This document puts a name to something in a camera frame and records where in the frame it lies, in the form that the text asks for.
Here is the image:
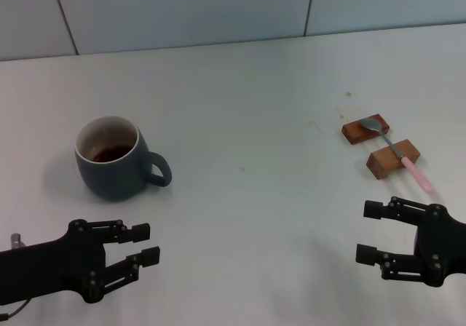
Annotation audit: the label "grey ceramic mug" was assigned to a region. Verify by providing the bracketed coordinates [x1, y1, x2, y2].
[74, 115, 173, 202]

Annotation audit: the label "light notched wooden block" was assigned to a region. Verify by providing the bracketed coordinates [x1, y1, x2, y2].
[366, 139, 422, 180]

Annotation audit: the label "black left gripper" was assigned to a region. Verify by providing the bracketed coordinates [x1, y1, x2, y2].
[0, 219, 162, 304]

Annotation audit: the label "left gripper cable with plug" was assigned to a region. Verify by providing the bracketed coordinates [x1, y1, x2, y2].
[0, 232, 31, 319]

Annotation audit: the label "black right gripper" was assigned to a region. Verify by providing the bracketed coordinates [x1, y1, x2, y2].
[355, 195, 466, 287]

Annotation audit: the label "pink handled metal spoon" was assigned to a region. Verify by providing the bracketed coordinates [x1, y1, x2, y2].
[360, 118, 434, 194]

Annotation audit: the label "flat reddish wooden block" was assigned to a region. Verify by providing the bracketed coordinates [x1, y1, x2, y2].
[341, 113, 391, 146]

